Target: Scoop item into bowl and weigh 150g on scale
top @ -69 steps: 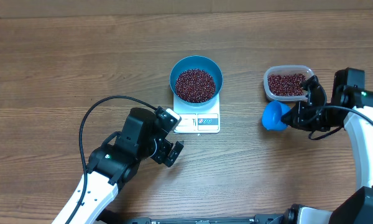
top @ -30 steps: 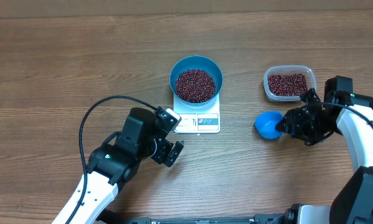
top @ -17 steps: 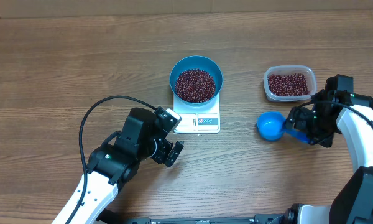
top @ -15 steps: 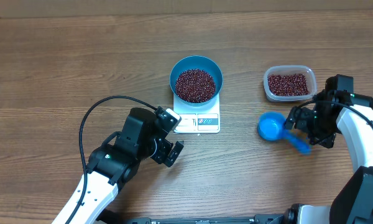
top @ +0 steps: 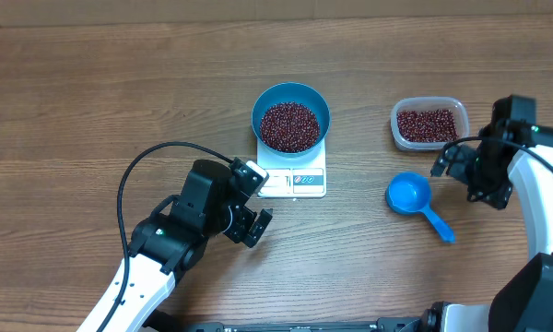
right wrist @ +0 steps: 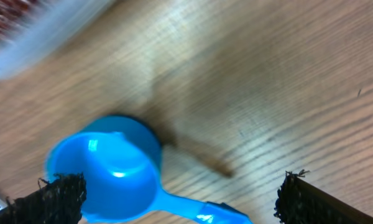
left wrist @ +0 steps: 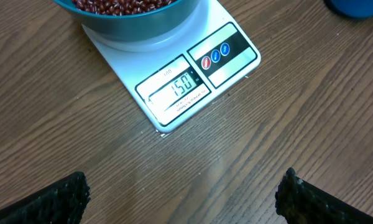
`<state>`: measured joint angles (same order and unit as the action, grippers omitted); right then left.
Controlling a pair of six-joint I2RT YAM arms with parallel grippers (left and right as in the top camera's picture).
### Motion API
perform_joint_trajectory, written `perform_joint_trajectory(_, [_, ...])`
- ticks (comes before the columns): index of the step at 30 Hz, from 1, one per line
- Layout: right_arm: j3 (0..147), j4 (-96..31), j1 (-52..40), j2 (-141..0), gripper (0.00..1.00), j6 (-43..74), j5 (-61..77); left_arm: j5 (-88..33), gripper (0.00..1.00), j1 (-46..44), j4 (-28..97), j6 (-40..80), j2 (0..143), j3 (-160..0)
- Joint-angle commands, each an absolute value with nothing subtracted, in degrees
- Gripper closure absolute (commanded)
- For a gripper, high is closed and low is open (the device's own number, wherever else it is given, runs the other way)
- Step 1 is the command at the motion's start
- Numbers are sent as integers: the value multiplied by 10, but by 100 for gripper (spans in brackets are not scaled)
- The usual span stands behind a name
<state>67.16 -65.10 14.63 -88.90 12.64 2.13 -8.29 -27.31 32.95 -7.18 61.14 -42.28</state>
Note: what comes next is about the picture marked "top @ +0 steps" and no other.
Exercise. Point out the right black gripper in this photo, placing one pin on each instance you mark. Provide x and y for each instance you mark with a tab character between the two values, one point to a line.
499	197

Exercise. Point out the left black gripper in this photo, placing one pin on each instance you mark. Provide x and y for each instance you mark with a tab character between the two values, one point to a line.
238	232

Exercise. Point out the blue plastic measuring scoop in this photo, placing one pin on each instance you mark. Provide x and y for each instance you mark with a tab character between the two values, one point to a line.
409	193

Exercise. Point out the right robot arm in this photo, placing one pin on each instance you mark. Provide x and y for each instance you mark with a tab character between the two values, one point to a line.
514	156

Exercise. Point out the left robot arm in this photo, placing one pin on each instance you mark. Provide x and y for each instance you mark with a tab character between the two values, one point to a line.
173	239

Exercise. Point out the white digital kitchen scale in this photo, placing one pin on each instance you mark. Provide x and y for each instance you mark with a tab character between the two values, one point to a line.
293	175

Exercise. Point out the red beans in bowl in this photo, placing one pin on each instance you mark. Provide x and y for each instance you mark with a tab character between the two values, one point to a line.
289	127

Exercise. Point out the blue metal bowl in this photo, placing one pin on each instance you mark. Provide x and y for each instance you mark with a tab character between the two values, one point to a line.
296	92

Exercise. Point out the red adzuki beans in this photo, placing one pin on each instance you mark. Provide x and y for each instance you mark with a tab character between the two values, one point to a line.
433	126

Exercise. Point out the clear plastic container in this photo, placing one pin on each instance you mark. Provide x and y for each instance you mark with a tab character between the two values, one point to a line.
421	104

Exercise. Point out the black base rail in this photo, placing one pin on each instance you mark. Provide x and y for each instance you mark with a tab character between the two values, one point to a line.
426	323

